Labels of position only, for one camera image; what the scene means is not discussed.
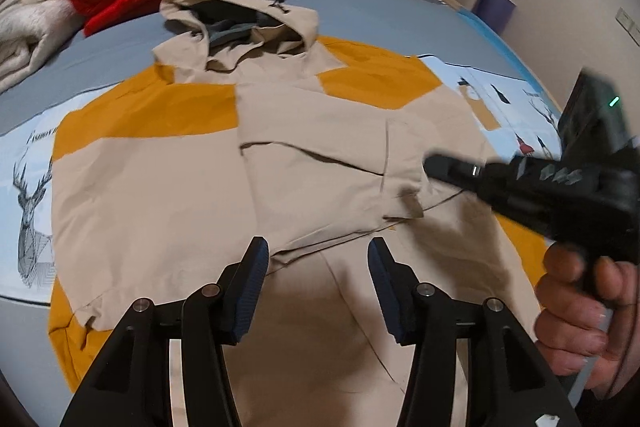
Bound beige and orange hooded jacket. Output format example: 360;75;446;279
48;0;544;426

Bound person's right hand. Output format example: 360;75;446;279
534;243;639;399

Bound grey printed bed sheet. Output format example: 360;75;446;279
1;0;544;426

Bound purple bin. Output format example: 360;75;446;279
472;0;516;35

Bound cream folded fleece blanket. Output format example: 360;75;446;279
0;0;82;92

